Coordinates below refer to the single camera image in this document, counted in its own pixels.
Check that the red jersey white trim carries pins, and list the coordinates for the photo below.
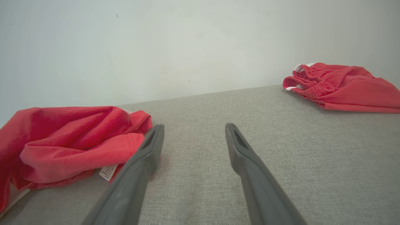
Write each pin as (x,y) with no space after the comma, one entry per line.
(350,90)

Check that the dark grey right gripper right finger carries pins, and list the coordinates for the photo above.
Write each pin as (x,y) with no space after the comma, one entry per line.
(262,193)

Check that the red basketball jersey number 23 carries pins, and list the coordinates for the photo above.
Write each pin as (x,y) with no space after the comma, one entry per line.
(68,143)

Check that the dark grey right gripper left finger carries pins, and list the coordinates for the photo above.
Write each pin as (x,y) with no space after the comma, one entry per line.
(131,187)

